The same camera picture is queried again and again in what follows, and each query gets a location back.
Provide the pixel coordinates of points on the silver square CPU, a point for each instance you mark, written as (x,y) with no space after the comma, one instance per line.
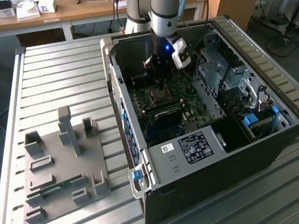
(161,95)

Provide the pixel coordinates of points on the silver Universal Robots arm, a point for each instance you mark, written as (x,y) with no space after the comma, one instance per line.
(165,8)

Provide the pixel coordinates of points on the CPU socket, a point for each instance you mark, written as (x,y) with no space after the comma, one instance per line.
(161,100)

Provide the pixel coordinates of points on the black RAM slot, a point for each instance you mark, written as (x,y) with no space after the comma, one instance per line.
(165,107)

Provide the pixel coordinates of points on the silver metal drive cage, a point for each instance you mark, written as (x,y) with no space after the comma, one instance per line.
(211,77)

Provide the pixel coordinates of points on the green motherboard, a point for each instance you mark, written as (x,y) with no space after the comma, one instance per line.
(194,107)

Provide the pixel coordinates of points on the white barcode sticker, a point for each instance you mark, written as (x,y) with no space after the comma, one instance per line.
(168,147)

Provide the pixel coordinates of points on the long wooden desk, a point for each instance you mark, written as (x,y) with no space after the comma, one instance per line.
(88,10)

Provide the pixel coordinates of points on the black printed PSU label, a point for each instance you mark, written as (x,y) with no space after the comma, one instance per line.
(194,147)

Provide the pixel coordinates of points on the blue disk carrier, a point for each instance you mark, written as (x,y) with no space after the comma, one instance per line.
(250,120)

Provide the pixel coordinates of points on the grey power supply unit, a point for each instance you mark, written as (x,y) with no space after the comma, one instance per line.
(166,166)

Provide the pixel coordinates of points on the blue case latch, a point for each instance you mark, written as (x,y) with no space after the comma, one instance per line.
(137,176)

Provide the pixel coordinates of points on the small blue plastic clip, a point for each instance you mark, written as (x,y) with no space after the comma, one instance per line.
(275,110)

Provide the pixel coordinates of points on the black equipment stand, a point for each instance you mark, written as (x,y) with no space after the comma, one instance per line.
(294,25)

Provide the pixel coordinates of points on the open black PC case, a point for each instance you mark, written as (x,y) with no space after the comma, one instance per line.
(226,184)

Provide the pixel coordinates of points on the white round-topped box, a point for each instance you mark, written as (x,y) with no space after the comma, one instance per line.
(28,12)

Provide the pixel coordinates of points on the grey plastic parts rack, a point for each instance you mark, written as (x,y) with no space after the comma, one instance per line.
(64,163)

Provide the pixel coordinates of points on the white box black print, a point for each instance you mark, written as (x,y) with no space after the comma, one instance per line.
(5,13)

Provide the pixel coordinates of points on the green RAM stick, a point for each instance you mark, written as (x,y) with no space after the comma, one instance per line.
(57,186)

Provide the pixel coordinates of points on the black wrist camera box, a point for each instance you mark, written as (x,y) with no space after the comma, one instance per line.
(149,63)

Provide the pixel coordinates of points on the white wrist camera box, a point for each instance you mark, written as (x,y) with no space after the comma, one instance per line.
(180,44)

